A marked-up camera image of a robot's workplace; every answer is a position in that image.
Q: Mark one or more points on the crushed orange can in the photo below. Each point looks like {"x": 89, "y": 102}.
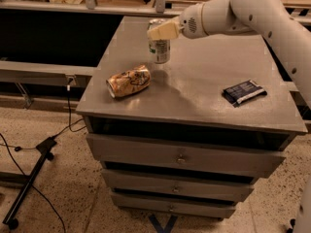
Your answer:
{"x": 129, "y": 82}

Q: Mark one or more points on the bottom grey drawer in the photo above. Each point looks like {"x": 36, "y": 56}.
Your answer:
{"x": 174, "y": 206}

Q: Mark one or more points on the grey drawer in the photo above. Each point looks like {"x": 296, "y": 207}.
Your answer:
{"x": 238, "y": 162}
{"x": 174, "y": 206}
{"x": 174, "y": 185}

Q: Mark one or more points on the grey drawer cabinet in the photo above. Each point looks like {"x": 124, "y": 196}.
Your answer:
{"x": 184, "y": 102}

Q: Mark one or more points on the black stand leg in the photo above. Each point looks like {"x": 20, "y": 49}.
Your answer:
{"x": 24, "y": 182}

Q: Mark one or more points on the middle grey drawer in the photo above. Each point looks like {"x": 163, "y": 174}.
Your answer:
{"x": 174, "y": 185}

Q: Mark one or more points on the silver 7up can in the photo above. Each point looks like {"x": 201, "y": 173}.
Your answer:
{"x": 160, "y": 49}

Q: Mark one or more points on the dark blue snack packet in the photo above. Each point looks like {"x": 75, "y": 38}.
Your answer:
{"x": 243, "y": 92}

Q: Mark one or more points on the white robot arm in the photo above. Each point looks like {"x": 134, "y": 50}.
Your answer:
{"x": 289, "y": 40}

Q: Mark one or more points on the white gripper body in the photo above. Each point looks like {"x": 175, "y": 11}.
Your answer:
{"x": 191, "y": 24}

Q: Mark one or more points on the top grey drawer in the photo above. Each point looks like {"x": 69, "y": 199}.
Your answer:
{"x": 238, "y": 162}

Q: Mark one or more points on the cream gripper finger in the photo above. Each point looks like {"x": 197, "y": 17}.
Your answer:
{"x": 163, "y": 29}

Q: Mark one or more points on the grey side shelf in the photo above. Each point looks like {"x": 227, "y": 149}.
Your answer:
{"x": 45, "y": 74}

